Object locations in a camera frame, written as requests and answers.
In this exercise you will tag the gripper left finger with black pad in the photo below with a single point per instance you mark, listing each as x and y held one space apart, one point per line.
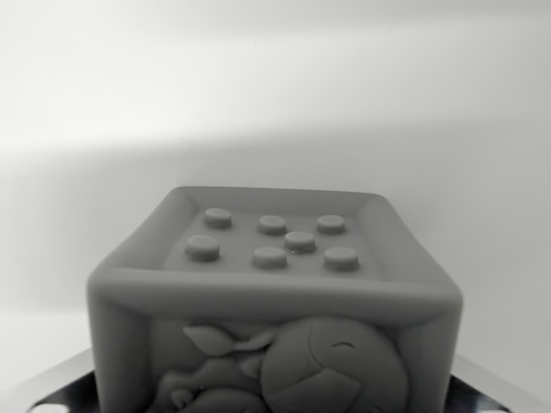
64 393

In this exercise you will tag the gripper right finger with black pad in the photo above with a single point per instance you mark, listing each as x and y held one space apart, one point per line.
478 398

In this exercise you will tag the grey embossed rubber cube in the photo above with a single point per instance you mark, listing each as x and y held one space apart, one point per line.
275 301

